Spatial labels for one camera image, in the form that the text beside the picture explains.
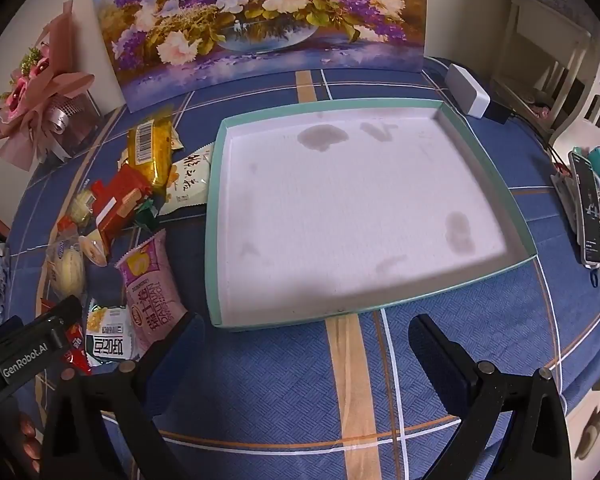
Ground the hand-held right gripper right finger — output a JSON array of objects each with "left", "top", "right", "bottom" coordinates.
[{"left": 409, "top": 315, "right": 586, "bottom": 480}]

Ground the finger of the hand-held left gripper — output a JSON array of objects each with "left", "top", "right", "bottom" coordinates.
[{"left": 40, "top": 296, "right": 82, "bottom": 346}]

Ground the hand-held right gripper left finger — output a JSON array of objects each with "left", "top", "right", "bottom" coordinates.
[{"left": 40, "top": 312, "right": 207, "bottom": 480}]

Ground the green white corn snack packet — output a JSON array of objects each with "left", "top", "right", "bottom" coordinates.
[{"left": 82, "top": 300, "right": 138, "bottom": 367}]

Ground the large pale cake packet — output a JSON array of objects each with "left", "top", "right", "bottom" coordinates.
[{"left": 47, "top": 237, "right": 87, "bottom": 306}]

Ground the pink purple snack packet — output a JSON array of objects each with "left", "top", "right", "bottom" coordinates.
[{"left": 115, "top": 229, "right": 188, "bottom": 361}]

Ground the small round cake packet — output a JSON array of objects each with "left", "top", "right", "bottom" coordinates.
[{"left": 77, "top": 232, "right": 110, "bottom": 267}]

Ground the green-edged clear cake packet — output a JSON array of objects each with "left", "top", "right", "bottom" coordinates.
[{"left": 65, "top": 190, "right": 97, "bottom": 228}]

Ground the red white-label snack packet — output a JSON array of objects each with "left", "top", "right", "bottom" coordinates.
[{"left": 91, "top": 180, "right": 136, "bottom": 241}]

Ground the dark green snack packet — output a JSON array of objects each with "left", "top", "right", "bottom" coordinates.
[{"left": 132, "top": 197, "right": 168, "bottom": 228}]

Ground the red biscuit snack packet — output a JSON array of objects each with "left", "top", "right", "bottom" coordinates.
[{"left": 117, "top": 166, "right": 153, "bottom": 216}]

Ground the cream calligraphy snack packet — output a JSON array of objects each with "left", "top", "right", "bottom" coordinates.
[{"left": 157, "top": 142, "right": 216, "bottom": 218}]

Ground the shallow teal cardboard box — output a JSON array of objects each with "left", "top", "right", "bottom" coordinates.
[{"left": 204, "top": 99, "right": 536, "bottom": 332}]

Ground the yellow snack packet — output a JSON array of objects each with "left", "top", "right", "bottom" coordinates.
[{"left": 126, "top": 115, "right": 183, "bottom": 193}]

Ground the blue plaid tablecloth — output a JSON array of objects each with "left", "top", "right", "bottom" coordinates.
[{"left": 0, "top": 55, "right": 600, "bottom": 480}]

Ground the grey flat case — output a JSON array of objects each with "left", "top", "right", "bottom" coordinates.
[{"left": 552, "top": 172, "right": 581, "bottom": 233}]

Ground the black phone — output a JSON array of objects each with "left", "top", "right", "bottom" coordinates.
[{"left": 567, "top": 150, "right": 600, "bottom": 268}]

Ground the pink wrapped flower bouquet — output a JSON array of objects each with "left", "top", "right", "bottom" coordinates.
[{"left": 0, "top": 2, "right": 97, "bottom": 173}]

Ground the pink round object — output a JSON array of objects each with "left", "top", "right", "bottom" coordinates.
[{"left": 522, "top": 95, "right": 551, "bottom": 121}]

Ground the white power adapter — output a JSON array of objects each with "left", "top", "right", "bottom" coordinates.
[{"left": 445, "top": 63, "right": 491, "bottom": 118}]

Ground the flower painting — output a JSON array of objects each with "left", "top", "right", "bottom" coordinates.
[{"left": 89, "top": 0, "right": 427, "bottom": 112}]

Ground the white wooden chair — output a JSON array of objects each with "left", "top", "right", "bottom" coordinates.
[{"left": 490, "top": 0, "right": 593, "bottom": 133}]

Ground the black cable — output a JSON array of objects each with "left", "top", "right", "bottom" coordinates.
[{"left": 507, "top": 110, "right": 568, "bottom": 176}]

